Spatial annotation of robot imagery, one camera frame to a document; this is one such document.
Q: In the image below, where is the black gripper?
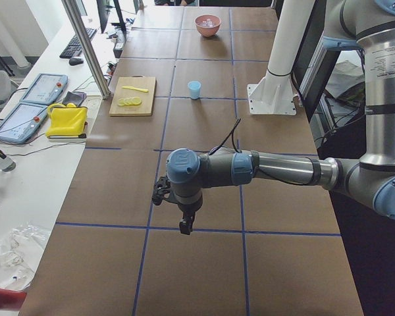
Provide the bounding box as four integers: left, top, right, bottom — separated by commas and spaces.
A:
179, 211, 196, 234

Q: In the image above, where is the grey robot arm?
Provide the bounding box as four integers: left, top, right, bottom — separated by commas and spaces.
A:
152, 1, 395, 234

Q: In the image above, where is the light blue plastic cup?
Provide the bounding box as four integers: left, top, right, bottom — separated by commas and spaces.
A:
188, 80, 201, 99

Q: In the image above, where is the wooden cutting board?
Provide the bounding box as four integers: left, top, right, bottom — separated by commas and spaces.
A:
109, 76, 156, 117

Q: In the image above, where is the lemon slice four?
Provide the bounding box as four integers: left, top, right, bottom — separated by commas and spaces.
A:
131, 97, 142, 105

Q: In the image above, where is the lemon slice three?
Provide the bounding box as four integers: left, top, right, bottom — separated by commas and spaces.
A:
125, 97, 141, 105

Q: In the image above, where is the yellow plastic knife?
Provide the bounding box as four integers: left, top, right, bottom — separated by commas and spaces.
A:
122, 86, 149, 93

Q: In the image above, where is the yellow cloth bag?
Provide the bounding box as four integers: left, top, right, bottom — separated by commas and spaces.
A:
45, 103, 88, 139

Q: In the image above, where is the clear plastic wrap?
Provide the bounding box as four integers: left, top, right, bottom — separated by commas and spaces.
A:
0, 223, 51, 290

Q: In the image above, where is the lower teach pendant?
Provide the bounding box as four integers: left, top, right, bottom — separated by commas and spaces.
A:
0, 102, 47, 144

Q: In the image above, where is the teach pendant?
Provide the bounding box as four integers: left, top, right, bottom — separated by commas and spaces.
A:
20, 73, 68, 105
0, 102, 47, 144

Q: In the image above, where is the upper teach pendant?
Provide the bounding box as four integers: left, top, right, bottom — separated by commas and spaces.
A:
20, 73, 68, 105

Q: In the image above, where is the black computer mouse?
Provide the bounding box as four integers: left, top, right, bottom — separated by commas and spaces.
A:
68, 57, 84, 66

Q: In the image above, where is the pink bowl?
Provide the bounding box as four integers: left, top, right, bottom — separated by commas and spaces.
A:
195, 14, 221, 38

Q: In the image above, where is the black keyboard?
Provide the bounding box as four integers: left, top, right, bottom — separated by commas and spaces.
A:
59, 28, 97, 59

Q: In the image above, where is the black monitor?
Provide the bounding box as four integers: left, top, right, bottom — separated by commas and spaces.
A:
96, 0, 126, 33

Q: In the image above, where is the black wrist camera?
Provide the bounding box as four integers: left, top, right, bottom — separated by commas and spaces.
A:
151, 176, 177, 206

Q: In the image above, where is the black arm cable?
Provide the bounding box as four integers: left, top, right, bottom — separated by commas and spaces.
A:
208, 118, 242, 157

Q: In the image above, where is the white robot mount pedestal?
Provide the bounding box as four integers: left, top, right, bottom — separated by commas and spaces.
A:
248, 0, 315, 115

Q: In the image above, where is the aluminium frame post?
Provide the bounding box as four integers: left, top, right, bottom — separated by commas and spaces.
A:
61, 0, 111, 99

